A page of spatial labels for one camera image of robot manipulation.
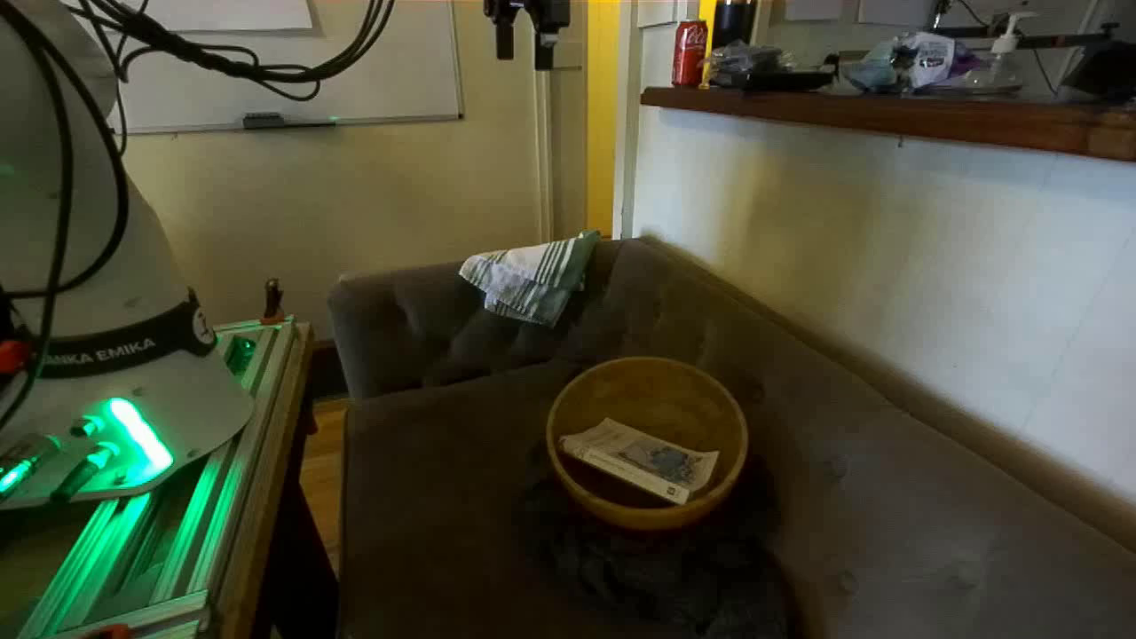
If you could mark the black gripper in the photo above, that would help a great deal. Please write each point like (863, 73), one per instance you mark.
(545, 16)

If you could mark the white and green towel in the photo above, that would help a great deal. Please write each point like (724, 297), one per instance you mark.
(534, 281)

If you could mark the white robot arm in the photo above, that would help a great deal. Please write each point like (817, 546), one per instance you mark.
(113, 268)

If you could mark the red soda can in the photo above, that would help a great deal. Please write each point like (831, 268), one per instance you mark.
(685, 57)

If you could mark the crumpled plastic bag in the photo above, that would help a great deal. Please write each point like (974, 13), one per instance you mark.
(910, 63)

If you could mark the grey tufted sofa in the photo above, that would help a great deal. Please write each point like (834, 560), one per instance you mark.
(897, 520)

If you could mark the wooden bowl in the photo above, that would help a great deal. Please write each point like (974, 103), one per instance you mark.
(666, 398)

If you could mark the paper packet in bowl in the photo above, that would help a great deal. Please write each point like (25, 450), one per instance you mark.
(643, 458)

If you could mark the wooden counter shelf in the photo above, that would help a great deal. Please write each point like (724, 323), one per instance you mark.
(1102, 134)

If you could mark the dark grey cloth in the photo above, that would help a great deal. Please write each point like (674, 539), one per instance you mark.
(711, 579)

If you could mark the aluminium robot mounting table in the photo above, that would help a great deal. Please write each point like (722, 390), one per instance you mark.
(220, 553)

